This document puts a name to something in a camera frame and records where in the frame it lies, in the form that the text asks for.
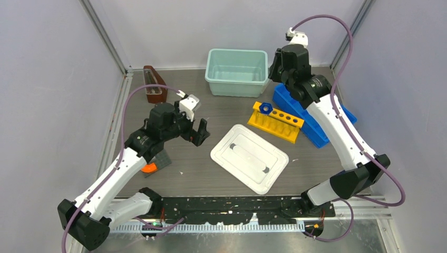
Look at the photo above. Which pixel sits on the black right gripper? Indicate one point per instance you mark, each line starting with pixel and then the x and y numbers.
pixel 272 75

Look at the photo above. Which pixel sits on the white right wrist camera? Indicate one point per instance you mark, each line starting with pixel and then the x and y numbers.
pixel 296 37

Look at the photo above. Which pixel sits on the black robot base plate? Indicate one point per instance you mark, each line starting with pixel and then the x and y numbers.
pixel 170 213

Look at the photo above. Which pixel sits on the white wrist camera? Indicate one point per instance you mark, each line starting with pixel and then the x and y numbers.
pixel 190 105
pixel 296 37

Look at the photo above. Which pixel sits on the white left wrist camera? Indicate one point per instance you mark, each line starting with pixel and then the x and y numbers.
pixel 190 105

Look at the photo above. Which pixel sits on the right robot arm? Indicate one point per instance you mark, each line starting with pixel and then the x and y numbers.
pixel 362 167

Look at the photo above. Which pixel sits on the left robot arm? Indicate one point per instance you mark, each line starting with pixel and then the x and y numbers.
pixel 89 218

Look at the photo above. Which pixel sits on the grey brick plate orange piece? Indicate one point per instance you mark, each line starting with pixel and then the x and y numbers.
pixel 159 161

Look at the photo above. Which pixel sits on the mint green plastic bin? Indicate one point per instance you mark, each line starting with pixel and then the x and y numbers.
pixel 240 73

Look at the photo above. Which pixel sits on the blue divided plastic tray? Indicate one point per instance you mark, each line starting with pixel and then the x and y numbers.
pixel 311 128

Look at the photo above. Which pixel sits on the yellow test tube rack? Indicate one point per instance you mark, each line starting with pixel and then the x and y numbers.
pixel 280 124

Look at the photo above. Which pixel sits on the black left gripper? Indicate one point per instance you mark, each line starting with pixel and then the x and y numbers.
pixel 202 132

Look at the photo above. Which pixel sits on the white plastic bin lid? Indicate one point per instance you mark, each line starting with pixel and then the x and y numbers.
pixel 249 158

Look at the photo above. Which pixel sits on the brown wooden metronome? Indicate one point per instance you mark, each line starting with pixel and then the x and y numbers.
pixel 154 94

